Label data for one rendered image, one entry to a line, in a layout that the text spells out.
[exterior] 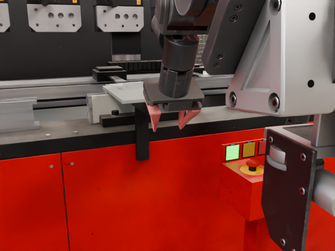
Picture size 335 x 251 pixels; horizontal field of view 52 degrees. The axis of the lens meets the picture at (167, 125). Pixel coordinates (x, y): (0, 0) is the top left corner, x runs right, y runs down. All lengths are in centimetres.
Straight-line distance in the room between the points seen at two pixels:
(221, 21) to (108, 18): 86
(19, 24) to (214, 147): 98
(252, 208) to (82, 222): 54
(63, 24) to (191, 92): 59
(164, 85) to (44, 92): 86
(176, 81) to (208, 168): 70
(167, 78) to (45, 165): 59
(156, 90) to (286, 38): 38
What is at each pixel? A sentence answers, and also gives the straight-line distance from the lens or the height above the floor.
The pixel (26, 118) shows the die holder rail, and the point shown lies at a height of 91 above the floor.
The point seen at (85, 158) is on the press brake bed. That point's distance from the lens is 108.
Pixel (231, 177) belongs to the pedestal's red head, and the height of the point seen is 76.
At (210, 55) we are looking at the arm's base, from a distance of 31.
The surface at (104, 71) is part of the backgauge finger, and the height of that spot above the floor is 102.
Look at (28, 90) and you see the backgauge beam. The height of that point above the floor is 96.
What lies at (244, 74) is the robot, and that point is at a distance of 32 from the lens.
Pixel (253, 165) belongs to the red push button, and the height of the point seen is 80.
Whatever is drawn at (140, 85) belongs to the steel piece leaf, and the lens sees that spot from 109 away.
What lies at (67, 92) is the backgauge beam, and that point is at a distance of 141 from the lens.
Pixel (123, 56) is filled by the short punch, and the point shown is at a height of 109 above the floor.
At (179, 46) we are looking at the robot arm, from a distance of 55.
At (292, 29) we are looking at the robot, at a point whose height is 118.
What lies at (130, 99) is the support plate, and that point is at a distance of 92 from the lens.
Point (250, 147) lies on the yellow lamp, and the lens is 112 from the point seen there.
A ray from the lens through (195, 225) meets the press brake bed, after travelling 133.
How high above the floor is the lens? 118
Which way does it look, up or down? 16 degrees down
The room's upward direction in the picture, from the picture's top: straight up
